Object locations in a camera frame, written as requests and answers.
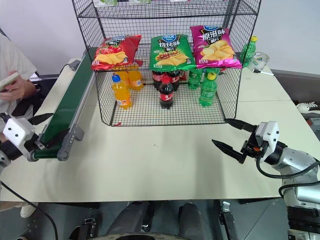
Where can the green soda bottle yellow cap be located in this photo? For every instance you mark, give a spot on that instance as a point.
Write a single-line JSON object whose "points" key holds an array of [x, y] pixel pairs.
{"points": [[208, 90], [248, 51]]}

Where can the black metal bracket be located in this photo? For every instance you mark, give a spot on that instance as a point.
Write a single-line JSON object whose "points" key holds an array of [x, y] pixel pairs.
{"points": [[228, 220]]}

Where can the dark rounded shape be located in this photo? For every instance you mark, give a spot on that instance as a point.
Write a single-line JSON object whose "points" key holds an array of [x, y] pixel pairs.
{"points": [[130, 217]]}

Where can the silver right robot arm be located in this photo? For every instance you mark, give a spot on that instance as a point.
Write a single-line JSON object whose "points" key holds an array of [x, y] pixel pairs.
{"points": [[295, 160]]}

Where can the white smartphone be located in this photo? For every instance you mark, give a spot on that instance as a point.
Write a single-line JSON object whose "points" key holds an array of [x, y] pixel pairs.
{"points": [[8, 80]]}

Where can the black bag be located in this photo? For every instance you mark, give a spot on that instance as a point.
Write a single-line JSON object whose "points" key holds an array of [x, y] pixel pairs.
{"points": [[30, 100]]}

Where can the white sneaker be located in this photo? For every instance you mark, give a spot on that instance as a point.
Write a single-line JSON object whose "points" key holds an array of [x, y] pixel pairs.
{"points": [[307, 107], [28, 210]]}

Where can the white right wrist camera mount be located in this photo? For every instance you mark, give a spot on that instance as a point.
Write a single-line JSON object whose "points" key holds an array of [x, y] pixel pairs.
{"points": [[268, 133]]}

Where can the grey power adapter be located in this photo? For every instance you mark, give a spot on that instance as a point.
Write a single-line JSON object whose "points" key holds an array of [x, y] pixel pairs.
{"points": [[74, 64]]}

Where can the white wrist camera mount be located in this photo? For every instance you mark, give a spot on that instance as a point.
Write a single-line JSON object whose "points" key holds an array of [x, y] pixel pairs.
{"points": [[268, 133], [17, 131]]}

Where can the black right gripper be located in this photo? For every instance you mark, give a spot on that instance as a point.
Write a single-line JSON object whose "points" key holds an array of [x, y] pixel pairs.
{"points": [[252, 147]]}

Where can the cola bottle red cap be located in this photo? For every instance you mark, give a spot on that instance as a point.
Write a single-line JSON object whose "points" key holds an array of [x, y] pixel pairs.
{"points": [[166, 95]]}

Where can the white marker pen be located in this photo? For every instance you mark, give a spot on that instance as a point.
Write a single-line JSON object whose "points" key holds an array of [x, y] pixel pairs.
{"points": [[263, 72]]}

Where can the red chips bag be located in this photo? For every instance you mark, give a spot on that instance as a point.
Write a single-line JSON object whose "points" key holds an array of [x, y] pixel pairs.
{"points": [[117, 51]]}

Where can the green conveyor belt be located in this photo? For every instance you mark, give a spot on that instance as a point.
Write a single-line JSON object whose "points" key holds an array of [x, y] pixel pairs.
{"points": [[71, 95]]}

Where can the white green snack package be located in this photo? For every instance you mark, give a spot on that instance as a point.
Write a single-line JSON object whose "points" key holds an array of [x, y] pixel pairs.
{"points": [[140, 1]]}

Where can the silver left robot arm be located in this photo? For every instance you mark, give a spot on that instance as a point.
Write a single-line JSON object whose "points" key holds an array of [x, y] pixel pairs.
{"points": [[3, 160]]}

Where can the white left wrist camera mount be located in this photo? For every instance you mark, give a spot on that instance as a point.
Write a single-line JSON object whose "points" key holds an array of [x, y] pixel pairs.
{"points": [[17, 131]]}

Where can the green chips bag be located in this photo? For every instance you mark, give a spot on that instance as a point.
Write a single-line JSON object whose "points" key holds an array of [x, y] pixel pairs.
{"points": [[171, 52]]}

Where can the magenta chips bag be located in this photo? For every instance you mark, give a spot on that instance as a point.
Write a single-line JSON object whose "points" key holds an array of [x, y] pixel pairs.
{"points": [[215, 47]]}

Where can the orange soda bottle blue cap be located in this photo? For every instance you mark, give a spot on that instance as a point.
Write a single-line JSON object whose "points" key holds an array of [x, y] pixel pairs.
{"points": [[122, 93]]}

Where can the person's bare hand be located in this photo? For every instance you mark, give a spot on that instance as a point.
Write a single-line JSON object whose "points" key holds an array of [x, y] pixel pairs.
{"points": [[21, 87]]}

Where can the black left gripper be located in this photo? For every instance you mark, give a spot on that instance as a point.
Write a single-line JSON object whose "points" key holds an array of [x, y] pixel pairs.
{"points": [[32, 141]]}

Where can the person in white shirt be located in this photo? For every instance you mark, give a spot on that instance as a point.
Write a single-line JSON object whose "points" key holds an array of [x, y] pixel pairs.
{"points": [[12, 57]]}

